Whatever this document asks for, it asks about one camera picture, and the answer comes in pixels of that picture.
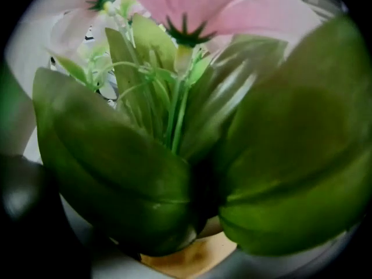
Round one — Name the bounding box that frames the artificial pink flower plant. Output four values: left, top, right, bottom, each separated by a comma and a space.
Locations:
0, 0, 372, 258

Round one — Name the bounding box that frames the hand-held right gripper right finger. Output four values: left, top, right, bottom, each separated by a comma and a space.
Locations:
208, 224, 359, 279

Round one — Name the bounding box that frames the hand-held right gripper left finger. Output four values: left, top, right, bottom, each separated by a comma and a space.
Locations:
59, 194, 176, 279

